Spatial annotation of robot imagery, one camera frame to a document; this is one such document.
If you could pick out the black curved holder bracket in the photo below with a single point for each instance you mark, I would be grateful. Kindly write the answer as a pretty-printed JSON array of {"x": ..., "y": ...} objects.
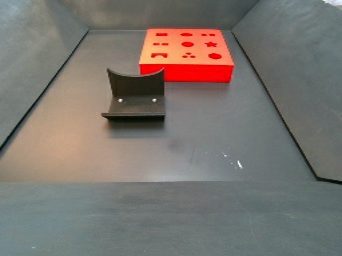
[{"x": 138, "y": 96}]

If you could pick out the red shape sorter box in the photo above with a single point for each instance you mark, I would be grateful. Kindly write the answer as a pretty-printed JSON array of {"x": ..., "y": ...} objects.
[{"x": 193, "y": 55}]

